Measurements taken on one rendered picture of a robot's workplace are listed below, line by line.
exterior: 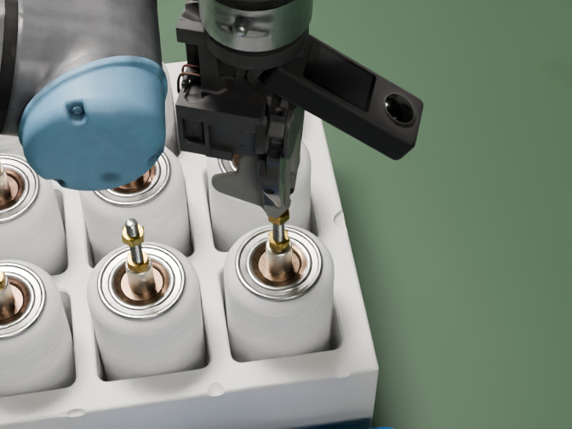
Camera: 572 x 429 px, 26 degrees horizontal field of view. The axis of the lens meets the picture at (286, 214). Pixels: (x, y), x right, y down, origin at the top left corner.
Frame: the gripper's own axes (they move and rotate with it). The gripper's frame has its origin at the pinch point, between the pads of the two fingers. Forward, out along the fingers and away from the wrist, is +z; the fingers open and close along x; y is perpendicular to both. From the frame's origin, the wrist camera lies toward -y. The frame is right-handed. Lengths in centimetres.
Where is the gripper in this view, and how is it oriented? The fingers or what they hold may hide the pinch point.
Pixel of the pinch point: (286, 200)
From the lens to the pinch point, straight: 98.4
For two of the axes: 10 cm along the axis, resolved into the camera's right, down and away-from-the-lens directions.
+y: -9.8, -1.8, 1.3
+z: 0.0, 5.8, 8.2
